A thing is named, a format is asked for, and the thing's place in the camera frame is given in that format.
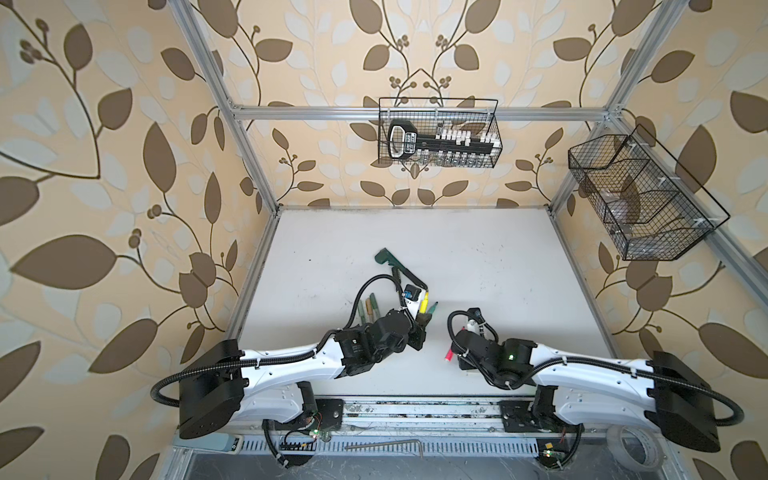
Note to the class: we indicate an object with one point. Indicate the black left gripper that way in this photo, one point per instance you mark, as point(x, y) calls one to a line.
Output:
point(419, 329)

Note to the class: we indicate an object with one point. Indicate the light green pen cap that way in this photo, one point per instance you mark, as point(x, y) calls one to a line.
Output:
point(361, 312)

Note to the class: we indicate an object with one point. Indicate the yellow highlighter pen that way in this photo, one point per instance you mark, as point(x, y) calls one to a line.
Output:
point(424, 302)

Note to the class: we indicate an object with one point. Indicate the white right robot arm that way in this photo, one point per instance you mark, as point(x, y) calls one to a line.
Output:
point(661, 394)

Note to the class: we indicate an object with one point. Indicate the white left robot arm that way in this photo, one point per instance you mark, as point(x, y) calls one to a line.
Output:
point(229, 383)

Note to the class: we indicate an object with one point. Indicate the green pipe wrench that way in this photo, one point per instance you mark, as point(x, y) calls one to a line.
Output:
point(384, 256)

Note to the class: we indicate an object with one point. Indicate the metal hex key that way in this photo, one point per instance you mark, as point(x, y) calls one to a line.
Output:
point(406, 446)

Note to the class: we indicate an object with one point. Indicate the black socket set holder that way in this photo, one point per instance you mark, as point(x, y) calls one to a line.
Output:
point(404, 141)

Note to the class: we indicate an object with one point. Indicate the clear tape roll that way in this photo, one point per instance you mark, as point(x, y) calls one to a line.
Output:
point(635, 449)

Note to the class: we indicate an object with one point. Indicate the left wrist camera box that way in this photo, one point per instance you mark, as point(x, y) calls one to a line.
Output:
point(412, 297)

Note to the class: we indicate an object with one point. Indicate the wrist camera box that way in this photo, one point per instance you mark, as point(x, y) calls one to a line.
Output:
point(412, 297)
point(475, 322)

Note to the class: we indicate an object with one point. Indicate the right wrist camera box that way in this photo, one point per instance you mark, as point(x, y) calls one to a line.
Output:
point(475, 322)

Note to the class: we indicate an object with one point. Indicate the black wire basket centre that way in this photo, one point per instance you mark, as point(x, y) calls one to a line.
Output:
point(476, 115)

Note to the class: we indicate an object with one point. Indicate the black wire basket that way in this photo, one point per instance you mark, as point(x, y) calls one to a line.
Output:
point(653, 207)
point(476, 115)

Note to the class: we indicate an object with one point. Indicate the black wire basket right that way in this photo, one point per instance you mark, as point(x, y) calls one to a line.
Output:
point(653, 207)

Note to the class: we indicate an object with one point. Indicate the aluminium frame rail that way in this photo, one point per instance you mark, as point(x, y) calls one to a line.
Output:
point(609, 116)

